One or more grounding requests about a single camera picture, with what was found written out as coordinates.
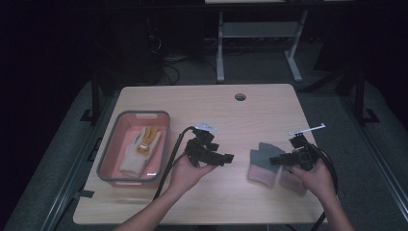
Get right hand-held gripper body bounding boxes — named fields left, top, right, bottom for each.
left=288, top=122, right=327, bottom=171

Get person's left hand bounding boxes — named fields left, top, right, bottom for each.
left=167, top=155, right=219, bottom=196

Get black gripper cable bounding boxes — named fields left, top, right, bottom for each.
left=306, top=143, right=341, bottom=231
left=152, top=125, right=197, bottom=202

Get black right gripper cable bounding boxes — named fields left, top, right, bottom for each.
left=306, top=143, right=341, bottom=231

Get grey and pink fingerless glove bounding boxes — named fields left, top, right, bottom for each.
left=278, top=165, right=308, bottom=195
left=246, top=141, right=287, bottom=189

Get pink basin with grey rim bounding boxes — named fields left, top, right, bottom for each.
left=96, top=110, right=171, bottom=188

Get cables on floor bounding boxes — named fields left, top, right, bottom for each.
left=160, top=52, right=219, bottom=87

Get black metal stand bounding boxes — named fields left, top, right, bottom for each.
left=79, top=71, right=111, bottom=125
left=350, top=62, right=381, bottom=127

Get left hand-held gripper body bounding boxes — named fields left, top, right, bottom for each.
left=185, top=120, right=219, bottom=168

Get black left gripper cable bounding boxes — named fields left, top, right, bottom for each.
left=152, top=125, right=197, bottom=202

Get person's right hand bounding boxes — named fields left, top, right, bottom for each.
left=290, top=159, right=337, bottom=202

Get white metal desk frame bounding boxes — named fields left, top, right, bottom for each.
left=216, top=9, right=309, bottom=83

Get black strap on table edge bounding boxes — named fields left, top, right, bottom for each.
left=76, top=189, right=96, bottom=199

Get beige glove with orange patch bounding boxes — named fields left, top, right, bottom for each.
left=119, top=125, right=162, bottom=178

